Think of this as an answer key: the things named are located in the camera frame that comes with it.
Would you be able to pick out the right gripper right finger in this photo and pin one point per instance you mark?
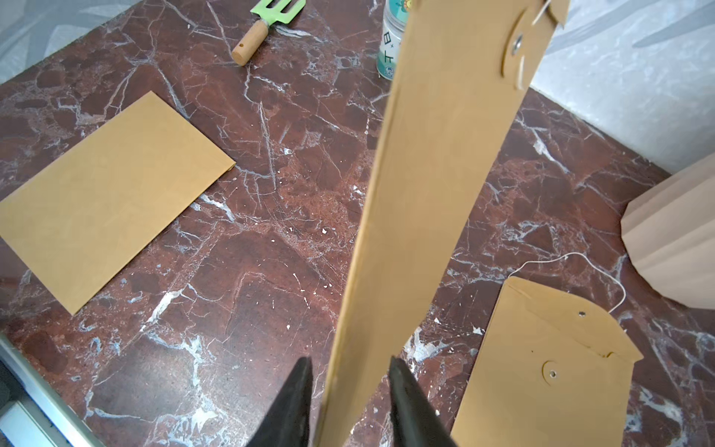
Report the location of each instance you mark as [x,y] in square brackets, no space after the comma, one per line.
[414,421]

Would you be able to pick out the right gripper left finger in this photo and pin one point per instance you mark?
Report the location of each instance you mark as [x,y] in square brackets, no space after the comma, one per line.
[287,422]

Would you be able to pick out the kraft file bag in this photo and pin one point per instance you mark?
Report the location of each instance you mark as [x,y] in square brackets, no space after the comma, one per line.
[554,369]
[463,70]
[79,221]

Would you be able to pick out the peach flower pot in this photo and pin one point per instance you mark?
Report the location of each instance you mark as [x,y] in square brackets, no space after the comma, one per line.
[669,235]

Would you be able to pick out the green garden hand fork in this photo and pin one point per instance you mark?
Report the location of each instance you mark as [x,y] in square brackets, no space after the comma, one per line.
[269,12]

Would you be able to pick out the small labelled tin can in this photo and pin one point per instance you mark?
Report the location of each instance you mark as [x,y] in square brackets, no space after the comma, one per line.
[395,17]

